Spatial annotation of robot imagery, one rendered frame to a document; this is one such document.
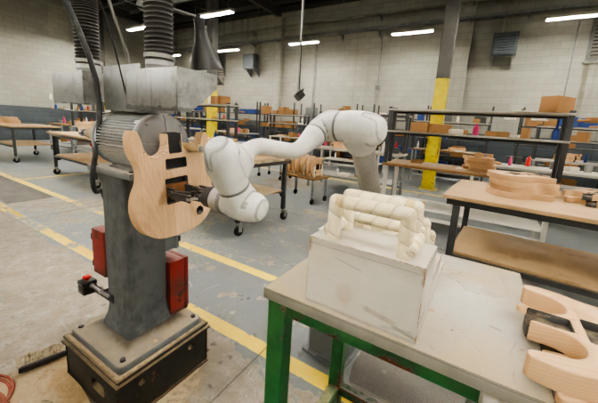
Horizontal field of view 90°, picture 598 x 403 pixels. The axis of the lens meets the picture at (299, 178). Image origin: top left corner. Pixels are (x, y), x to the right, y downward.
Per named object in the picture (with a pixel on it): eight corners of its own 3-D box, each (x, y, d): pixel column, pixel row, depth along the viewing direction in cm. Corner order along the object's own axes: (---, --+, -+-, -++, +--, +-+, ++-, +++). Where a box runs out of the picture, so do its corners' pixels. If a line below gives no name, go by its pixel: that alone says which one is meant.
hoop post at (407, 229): (393, 257, 63) (399, 215, 62) (397, 253, 66) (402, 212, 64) (409, 261, 62) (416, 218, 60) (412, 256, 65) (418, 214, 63)
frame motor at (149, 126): (89, 165, 139) (85, 108, 135) (144, 161, 162) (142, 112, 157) (140, 178, 119) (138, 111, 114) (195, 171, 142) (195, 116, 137)
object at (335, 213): (324, 237, 72) (327, 200, 70) (329, 234, 75) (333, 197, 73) (335, 241, 71) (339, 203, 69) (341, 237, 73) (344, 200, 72)
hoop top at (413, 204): (340, 200, 77) (342, 188, 77) (345, 198, 80) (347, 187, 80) (422, 216, 67) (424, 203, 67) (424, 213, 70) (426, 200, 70)
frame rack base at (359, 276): (303, 300, 76) (308, 236, 73) (329, 276, 89) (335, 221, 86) (416, 345, 62) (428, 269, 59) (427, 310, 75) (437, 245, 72)
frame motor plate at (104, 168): (86, 170, 142) (86, 162, 142) (136, 165, 163) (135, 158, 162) (129, 181, 124) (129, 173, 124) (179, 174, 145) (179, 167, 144)
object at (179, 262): (143, 300, 172) (141, 240, 166) (163, 291, 183) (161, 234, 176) (171, 317, 160) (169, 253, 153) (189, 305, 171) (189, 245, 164)
